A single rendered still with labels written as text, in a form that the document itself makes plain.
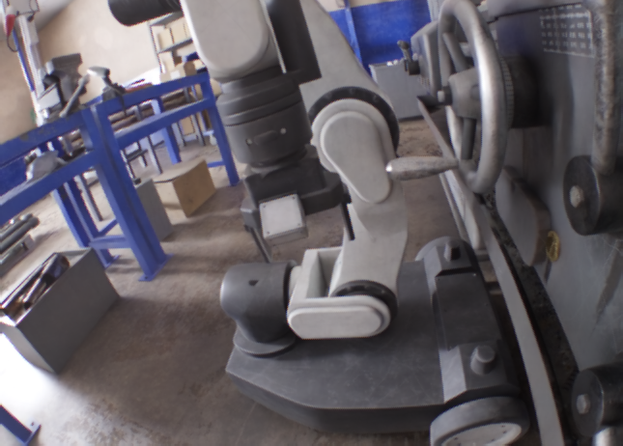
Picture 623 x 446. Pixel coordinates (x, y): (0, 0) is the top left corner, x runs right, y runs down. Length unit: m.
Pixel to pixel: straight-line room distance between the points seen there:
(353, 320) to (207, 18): 0.54
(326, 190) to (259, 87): 0.13
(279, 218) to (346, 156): 0.17
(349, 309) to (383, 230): 0.17
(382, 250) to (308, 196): 0.26
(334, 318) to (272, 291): 0.14
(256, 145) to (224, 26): 0.12
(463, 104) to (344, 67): 0.20
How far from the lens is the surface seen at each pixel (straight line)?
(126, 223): 1.57
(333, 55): 0.47
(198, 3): 0.30
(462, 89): 0.33
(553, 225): 0.34
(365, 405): 0.66
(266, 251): 0.40
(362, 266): 0.60
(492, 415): 0.62
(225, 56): 0.29
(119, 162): 1.58
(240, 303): 0.71
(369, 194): 0.47
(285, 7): 0.33
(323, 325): 0.65
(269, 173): 0.33
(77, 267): 1.53
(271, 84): 0.31
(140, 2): 0.61
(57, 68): 1.40
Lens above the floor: 0.75
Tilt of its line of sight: 26 degrees down
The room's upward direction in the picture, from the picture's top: 14 degrees counter-clockwise
